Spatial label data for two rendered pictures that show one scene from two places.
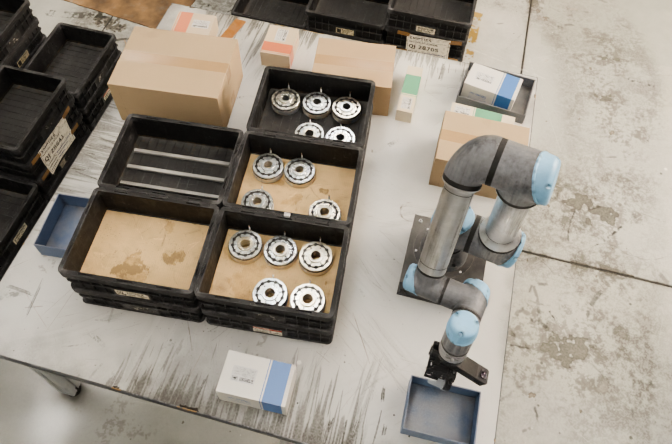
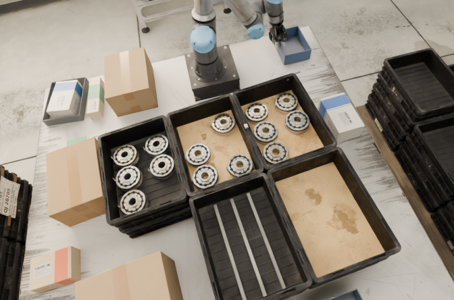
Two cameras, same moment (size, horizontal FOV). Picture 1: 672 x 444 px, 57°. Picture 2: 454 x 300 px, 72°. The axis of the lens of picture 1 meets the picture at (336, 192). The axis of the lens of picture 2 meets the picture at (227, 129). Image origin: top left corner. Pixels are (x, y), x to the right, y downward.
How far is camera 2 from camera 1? 1.54 m
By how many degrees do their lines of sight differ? 51
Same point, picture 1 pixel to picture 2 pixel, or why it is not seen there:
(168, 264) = (321, 196)
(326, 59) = (76, 195)
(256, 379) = (342, 111)
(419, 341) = (260, 71)
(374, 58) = (64, 161)
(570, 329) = not seen: hidden behind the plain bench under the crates
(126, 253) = (336, 232)
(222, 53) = (99, 285)
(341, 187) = (195, 128)
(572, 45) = not seen: outside the picture
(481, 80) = (63, 101)
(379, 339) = not seen: hidden behind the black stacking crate
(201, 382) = (359, 151)
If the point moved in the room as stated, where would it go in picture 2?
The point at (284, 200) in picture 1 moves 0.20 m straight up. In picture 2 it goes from (225, 155) to (219, 130)
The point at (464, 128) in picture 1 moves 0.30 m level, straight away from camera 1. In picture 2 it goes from (117, 84) to (58, 94)
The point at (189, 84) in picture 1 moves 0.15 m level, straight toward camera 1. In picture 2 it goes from (153, 290) to (188, 255)
